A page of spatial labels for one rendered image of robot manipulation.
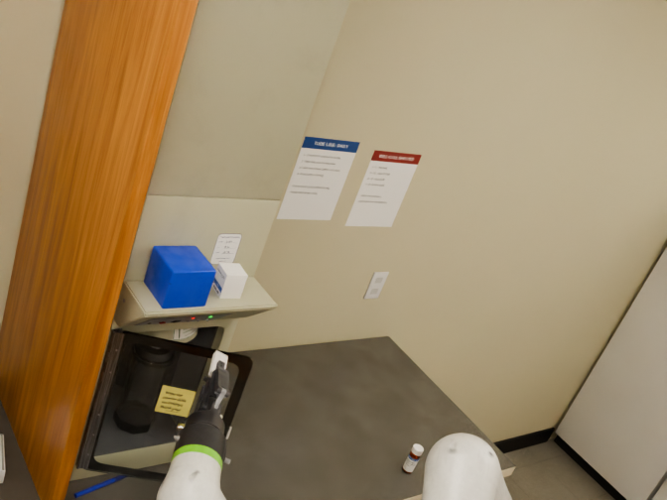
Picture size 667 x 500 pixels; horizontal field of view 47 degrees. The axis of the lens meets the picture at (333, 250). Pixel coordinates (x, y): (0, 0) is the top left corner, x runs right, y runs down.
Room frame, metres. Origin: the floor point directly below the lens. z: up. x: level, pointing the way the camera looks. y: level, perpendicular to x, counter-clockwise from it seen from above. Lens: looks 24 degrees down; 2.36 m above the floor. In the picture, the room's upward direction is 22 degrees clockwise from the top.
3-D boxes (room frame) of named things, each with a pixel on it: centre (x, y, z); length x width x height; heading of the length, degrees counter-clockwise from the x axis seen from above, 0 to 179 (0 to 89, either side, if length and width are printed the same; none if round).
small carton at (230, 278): (1.47, 0.19, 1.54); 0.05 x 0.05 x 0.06; 38
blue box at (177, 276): (1.38, 0.27, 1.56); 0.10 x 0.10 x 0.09; 44
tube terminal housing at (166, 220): (1.56, 0.35, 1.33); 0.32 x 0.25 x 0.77; 134
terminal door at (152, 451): (1.40, 0.22, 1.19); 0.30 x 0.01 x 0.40; 107
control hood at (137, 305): (1.43, 0.22, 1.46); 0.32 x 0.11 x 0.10; 134
